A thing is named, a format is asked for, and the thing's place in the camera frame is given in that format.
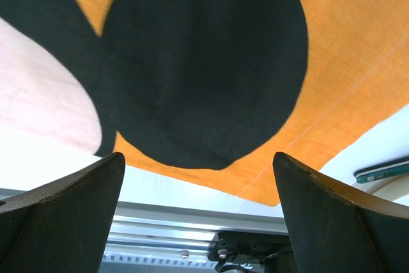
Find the perforated metal cable tray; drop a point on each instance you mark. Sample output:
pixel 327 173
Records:
pixel 183 259

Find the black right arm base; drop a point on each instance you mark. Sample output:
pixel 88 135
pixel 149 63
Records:
pixel 233 250

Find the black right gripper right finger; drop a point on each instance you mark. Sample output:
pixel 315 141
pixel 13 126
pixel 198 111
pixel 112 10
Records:
pixel 334 227

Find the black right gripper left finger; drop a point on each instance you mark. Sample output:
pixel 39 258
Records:
pixel 62 226

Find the aluminium mounting rail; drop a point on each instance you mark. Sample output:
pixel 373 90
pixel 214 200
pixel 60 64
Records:
pixel 149 227

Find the green handled spoon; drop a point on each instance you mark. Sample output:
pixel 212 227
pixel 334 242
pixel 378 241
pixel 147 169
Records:
pixel 381 172

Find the orange cartoon mouse placemat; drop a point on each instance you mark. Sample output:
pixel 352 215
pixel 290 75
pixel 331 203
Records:
pixel 205 92

